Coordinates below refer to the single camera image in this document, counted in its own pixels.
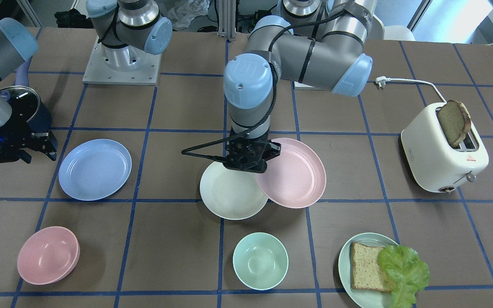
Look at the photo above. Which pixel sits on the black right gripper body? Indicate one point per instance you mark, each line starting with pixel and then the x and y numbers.
pixel 37 144

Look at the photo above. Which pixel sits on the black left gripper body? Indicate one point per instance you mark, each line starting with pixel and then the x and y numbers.
pixel 272 150

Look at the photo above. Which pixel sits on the pink plate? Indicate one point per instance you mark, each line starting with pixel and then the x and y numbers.
pixel 294 179

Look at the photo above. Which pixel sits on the blue plate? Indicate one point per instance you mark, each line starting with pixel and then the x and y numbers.
pixel 95 169

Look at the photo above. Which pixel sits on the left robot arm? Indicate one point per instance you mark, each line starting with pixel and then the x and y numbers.
pixel 308 44

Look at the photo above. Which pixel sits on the blue saucepan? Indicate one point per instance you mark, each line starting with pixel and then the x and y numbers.
pixel 22 79

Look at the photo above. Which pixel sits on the cream plate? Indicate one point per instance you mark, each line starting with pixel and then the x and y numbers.
pixel 231 194

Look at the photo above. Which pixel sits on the glass pot lid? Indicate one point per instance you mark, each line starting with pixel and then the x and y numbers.
pixel 25 101

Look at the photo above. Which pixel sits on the green bowl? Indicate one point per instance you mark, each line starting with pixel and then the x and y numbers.
pixel 260 261

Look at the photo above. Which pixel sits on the pink bowl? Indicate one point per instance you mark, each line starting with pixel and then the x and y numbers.
pixel 48 256

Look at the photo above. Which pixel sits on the bread slice on plate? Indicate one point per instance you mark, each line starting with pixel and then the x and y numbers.
pixel 366 273

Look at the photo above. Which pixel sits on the green plate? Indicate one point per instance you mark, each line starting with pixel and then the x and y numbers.
pixel 363 298

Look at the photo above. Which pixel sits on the white toaster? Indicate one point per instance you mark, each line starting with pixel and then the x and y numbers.
pixel 434 164

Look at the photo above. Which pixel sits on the white chair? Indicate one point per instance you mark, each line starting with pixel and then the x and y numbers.
pixel 395 32

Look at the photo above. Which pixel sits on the lettuce leaf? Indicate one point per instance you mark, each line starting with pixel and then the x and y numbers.
pixel 409 272

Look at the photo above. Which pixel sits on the toast in toaster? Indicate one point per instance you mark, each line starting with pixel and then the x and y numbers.
pixel 455 121

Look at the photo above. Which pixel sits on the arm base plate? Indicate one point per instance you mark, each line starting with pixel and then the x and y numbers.
pixel 125 66
pixel 326 85

